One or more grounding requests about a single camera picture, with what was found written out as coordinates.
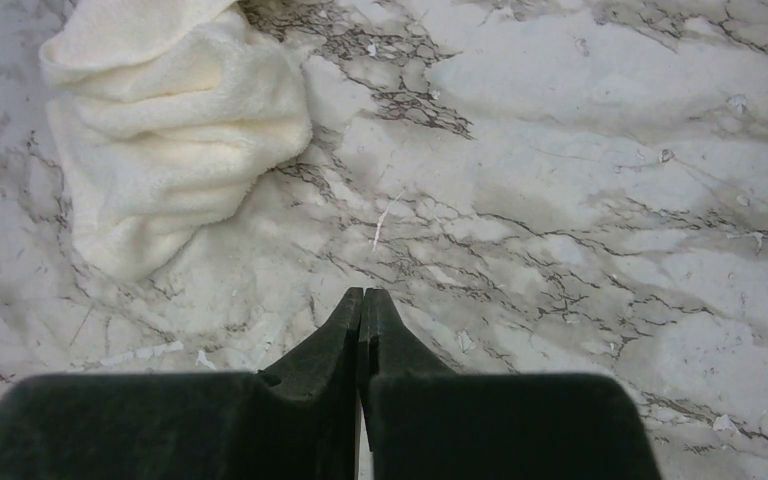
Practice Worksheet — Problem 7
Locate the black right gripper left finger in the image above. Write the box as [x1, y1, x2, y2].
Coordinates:
[0, 288, 363, 479]

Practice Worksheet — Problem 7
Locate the cream white towel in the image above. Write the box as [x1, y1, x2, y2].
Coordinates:
[39, 1, 312, 280]

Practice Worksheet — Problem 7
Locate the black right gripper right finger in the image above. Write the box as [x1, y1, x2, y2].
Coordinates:
[358, 289, 661, 479]

